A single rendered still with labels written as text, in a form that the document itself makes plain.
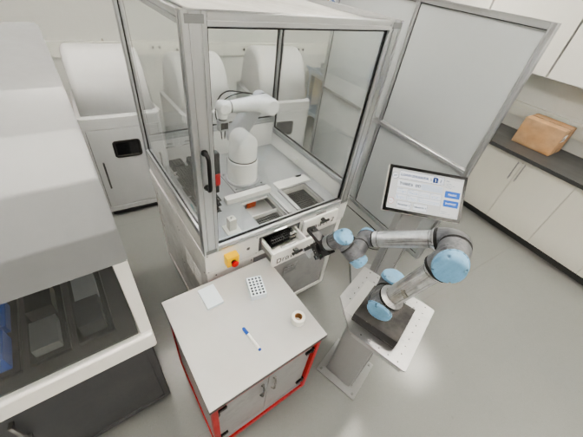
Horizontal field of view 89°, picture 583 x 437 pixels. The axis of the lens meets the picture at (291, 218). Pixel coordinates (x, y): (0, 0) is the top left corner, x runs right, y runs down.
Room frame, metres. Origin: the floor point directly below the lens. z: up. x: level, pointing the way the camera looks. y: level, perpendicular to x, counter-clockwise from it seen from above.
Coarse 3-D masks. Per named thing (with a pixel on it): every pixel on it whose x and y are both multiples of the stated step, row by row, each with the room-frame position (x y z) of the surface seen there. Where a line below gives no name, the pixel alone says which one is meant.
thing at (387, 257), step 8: (400, 216) 1.72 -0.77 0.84; (408, 216) 1.71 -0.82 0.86; (392, 224) 1.78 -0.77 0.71; (400, 224) 1.71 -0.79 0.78; (408, 224) 1.71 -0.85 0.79; (416, 224) 1.71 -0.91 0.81; (384, 248) 1.72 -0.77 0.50; (392, 248) 1.71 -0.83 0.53; (400, 248) 1.71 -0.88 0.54; (376, 256) 1.81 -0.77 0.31; (384, 256) 1.71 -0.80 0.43; (392, 256) 1.71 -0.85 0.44; (400, 256) 1.71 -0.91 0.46; (368, 264) 1.96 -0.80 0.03; (376, 264) 1.73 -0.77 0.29; (384, 264) 1.71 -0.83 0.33; (392, 264) 1.71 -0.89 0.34; (352, 272) 1.83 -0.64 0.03; (376, 272) 1.71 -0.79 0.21; (352, 280) 1.74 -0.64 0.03
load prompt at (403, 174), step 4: (400, 172) 1.77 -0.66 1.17; (404, 172) 1.78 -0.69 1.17; (408, 172) 1.78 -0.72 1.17; (400, 176) 1.76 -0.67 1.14; (404, 176) 1.76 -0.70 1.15; (408, 176) 1.76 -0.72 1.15; (412, 176) 1.76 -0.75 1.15; (416, 176) 1.77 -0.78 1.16; (420, 176) 1.77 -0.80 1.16; (424, 176) 1.77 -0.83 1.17; (428, 176) 1.77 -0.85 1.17; (432, 176) 1.77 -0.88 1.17; (416, 180) 1.75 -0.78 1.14; (420, 180) 1.75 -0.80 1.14; (424, 180) 1.75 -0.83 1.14; (428, 180) 1.75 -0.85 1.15; (432, 180) 1.76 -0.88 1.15; (436, 180) 1.76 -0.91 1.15; (440, 180) 1.76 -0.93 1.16; (436, 184) 1.74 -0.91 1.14; (440, 184) 1.75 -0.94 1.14
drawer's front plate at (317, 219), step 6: (336, 210) 1.56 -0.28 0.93; (318, 216) 1.47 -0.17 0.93; (324, 216) 1.50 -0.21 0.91; (330, 216) 1.53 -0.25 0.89; (336, 216) 1.57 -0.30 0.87; (306, 222) 1.39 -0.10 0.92; (312, 222) 1.43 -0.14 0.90; (318, 222) 1.47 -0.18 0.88; (330, 222) 1.54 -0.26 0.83; (306, 228) 1.40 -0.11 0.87
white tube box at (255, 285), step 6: (258, 276) 1.02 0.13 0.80; (246, 282) 0.98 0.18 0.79; (252, 282) 0.99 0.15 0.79; (258, 282) 0.98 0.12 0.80; (252, 288) 0.94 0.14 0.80; (258, 288) 0.94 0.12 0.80; (264, 288) 0.95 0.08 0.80; (252, 294) 0.91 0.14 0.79; (258, 294) 0.91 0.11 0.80; (264, 294) 0.92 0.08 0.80; (252, 300) 0.89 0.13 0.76
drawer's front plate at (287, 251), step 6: (300, 240) 1.22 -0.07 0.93; (306, 240) 1.23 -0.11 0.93; (312, 240) 1.27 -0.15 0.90; (288, 246) 1.16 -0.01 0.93; (294, 246) 1.17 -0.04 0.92; (300, 246) 1.21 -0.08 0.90; (276, 252) 1.10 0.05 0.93; (282, 252) 1.12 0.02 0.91; (288, 252) 1.15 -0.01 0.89; (300, 252) 1.21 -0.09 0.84; (276, 258) 1.10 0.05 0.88; (282, 258) 1.12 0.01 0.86; (288, 258) 1.15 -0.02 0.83; (276, 264) 1.10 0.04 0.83
